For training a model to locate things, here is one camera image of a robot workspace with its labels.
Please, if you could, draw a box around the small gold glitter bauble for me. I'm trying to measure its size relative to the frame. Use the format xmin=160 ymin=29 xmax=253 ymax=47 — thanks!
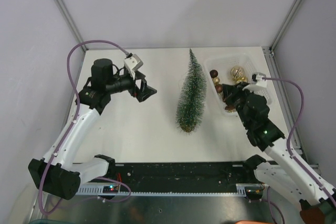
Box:
xmin=212 ymin=77 xmax=220 ymax=85

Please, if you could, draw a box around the left aluminium frame post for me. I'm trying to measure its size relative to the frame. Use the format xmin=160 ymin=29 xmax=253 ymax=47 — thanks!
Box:
xmin=54 ymin=0 xmax=84 ymax=43

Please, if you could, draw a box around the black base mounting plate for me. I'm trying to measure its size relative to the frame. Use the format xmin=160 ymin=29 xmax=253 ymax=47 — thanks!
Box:
xmin=86 ymin=160 xmax=263 ymax=193

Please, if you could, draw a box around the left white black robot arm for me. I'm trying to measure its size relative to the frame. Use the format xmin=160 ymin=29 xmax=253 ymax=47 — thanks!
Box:
xmin=28 ymin=55 xmax=157 ymax=200

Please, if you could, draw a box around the white perforated plastic basket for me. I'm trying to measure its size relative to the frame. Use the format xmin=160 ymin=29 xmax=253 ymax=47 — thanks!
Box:
xmin=203 ymin=53 xmax=260 ymax=116

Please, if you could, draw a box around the gold bauble cluster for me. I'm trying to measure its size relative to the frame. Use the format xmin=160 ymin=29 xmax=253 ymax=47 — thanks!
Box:
xmin=234 ymin=76 xmax=248 ymax=84

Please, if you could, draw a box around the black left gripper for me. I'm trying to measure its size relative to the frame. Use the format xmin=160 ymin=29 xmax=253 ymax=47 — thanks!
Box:
xmin=106 ymin=70 xmax=156 ymax=102

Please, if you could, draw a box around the small green bottlebrush christmas tree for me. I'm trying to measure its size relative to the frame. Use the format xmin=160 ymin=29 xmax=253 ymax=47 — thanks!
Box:
xmin=175 ymin=49 xmax=207 ymax=134

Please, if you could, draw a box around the dark brown bauble top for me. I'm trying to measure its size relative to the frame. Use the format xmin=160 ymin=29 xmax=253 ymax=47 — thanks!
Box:
xmin=209 ymin=69 xmax=218 ymax=79

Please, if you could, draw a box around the white slotted cable duct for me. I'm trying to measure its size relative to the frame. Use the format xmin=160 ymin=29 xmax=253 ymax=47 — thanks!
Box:
xmin=76 ymin=183 xmax=265 ymax=197

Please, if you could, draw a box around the large gold striped bauble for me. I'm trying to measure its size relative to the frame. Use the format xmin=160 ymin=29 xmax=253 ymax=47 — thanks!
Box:
xmin=230 ymin=66 xmax=245 ymax=80

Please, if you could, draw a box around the dark brown bauble lower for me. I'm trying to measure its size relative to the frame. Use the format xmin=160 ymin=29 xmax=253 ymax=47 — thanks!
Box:
xmin=215 ymin=84 xmax=223 ymax=94

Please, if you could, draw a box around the aluminium frame post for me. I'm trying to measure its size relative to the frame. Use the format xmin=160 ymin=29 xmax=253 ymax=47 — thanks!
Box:
xmin=54 ymin=0 xmax=84 ymax=43
xmin=270 ymin=0 xmax=320 ymax=51

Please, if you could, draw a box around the dark brown bauble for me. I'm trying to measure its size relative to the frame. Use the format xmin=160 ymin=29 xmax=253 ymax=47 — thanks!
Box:
xmin=209 ymin=69 xmax=218 ymax=79
xmin=215 ymin=84 xmax=223 ymax=94

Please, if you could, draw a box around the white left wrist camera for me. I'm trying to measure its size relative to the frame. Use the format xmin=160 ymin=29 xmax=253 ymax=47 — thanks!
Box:
xmin=124 ymin=54 xmax=143 ymax=80

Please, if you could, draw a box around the right aluminium frame post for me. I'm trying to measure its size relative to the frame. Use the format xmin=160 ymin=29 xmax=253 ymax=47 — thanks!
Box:
xmin=270 ymin=0 xmax=320 ymax=51

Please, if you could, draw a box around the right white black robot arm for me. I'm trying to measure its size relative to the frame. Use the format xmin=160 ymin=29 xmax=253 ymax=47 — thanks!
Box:
xmin=223 ymin=82 xmax=335 ymax=223

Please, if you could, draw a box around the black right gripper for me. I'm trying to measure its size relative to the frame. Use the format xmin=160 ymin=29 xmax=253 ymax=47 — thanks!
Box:
xmin=221 ymin=81 xmax=255 ymax=128

